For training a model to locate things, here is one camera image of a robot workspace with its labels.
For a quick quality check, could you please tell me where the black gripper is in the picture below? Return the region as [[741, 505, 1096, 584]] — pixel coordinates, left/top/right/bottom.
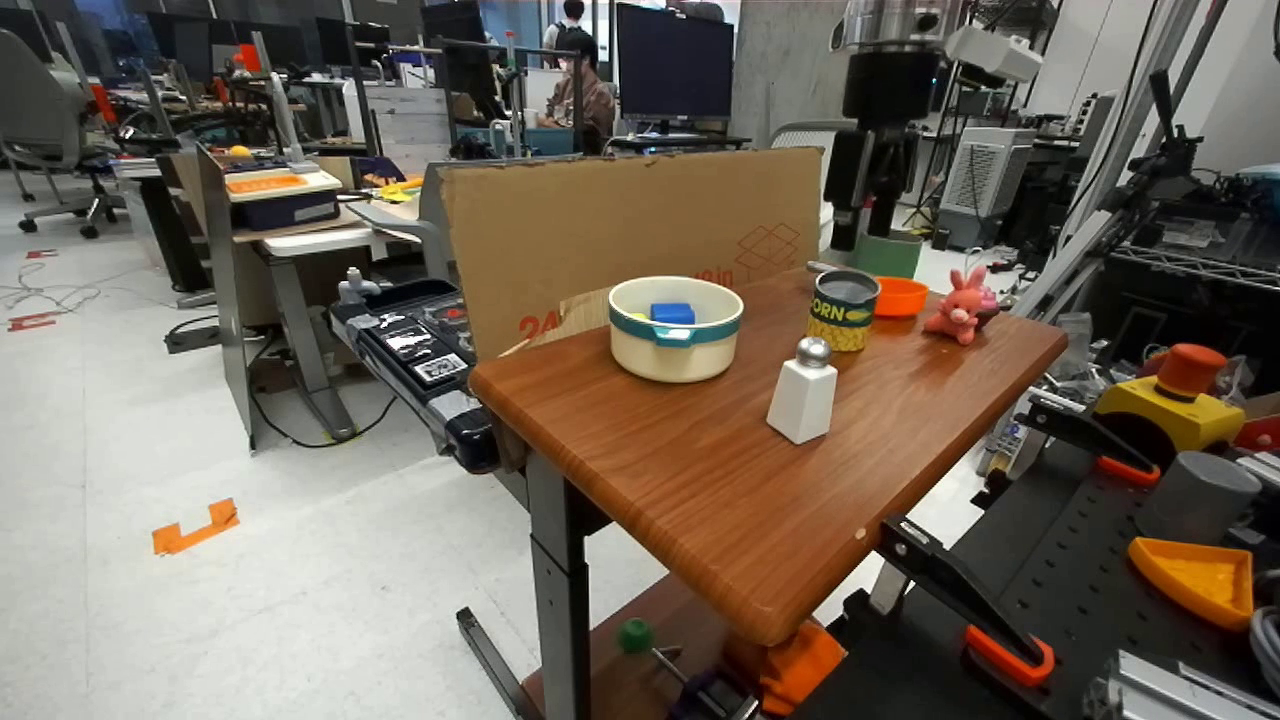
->
[[822, 48, 945, 257]]

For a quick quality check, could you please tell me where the yellow green corn can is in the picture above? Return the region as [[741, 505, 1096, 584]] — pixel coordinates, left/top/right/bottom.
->
[[809, 266, 882, 362]]

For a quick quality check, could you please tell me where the green bin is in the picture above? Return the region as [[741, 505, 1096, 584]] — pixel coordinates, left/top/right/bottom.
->
[[853, 231, 927, 279]]

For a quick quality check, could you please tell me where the white box appliance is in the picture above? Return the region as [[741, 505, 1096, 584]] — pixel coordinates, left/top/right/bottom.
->
[[935, 123, 1041, 252]]

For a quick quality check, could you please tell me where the pink rabbit toy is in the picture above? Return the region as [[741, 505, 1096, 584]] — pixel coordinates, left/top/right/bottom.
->
[[918, 266, 1007, 347]]

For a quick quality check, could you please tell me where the white salt shaker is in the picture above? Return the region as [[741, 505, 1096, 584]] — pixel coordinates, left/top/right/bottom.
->
[[763, 332, 839, 449]]

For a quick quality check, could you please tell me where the dark computer monitor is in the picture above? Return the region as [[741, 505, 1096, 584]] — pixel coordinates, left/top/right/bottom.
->
[[610, 0, 741, 134]]

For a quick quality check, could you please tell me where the brown cardboard panel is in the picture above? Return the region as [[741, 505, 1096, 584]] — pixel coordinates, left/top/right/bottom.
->
[[437, 145, 829, 363]]

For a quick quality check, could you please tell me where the white pot teal rim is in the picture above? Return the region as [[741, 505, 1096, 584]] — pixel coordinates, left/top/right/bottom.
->
[[603, 273, 746, 388]]

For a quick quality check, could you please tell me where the seated person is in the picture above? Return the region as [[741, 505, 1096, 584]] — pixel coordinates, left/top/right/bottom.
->
[[539, 23, 625, 161]]

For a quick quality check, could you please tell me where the yellow emergency stop button box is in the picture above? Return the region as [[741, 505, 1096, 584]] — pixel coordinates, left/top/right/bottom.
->
[[1093, 342, 1247, 458]]

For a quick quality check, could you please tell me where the black perforated base board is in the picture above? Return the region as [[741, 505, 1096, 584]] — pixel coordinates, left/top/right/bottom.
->
[[795, 434, 1280, 720]]

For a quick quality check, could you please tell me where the grey plastic cylinder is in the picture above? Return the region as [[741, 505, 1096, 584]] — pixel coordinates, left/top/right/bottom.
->
[[1130, 449, 1264, 545]]

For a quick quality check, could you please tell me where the small green knob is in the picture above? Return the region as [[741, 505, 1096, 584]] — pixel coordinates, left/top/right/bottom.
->
[[617, 616, 661, 661]]

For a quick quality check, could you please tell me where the orange wedge shaped piece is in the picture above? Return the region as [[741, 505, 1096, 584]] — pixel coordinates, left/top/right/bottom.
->
[[1123, 533, 1260, 632]]

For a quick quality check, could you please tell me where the grey metal table leg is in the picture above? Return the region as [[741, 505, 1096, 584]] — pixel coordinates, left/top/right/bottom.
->
[[451, 454, 596, 720]]

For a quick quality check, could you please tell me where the grey office desk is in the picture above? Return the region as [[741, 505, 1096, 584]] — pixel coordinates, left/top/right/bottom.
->
[[196, 145, 389, 454]]

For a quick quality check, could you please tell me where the black box orange top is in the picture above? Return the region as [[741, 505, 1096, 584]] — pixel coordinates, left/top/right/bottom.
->
[[217, 161, 347, 231]]

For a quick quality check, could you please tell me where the aluminium extrusion bar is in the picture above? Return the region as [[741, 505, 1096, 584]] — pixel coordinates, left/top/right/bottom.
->
[[1081, 649, 1280, 720]]

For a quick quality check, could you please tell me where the grey office chair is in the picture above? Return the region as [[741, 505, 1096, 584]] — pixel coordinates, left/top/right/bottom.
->
[[0, 23, 130, 243]]

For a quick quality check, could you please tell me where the black clamp orange handle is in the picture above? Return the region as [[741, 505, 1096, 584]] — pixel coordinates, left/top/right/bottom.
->
[[870, 517, 1061, 698], [1015, 396, 1164, 493]]

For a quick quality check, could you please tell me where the orange printed bracket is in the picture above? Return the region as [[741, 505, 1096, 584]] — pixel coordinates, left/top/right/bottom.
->
[[757, 619, 853, 720]]

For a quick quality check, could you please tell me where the orange floor marker bracket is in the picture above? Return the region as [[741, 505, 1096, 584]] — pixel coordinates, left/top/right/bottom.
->
[[149, 498, 242, 562]]

